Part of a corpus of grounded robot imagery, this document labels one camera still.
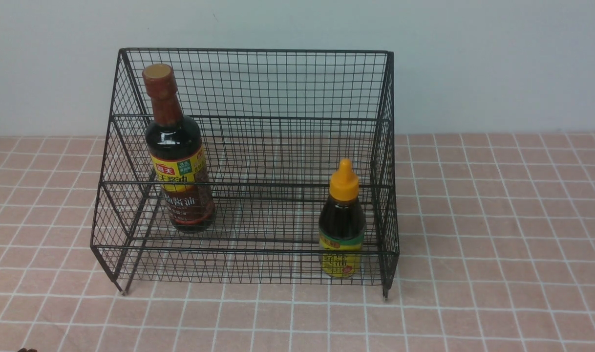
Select orange cap seasoning bottle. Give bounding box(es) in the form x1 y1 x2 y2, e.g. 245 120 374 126
318 158 366 278

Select black wire shelf rack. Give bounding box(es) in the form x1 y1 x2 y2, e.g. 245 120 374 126
90 47 400 298

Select dark soy sauce bottle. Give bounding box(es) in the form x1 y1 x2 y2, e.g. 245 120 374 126
143 63 216 233

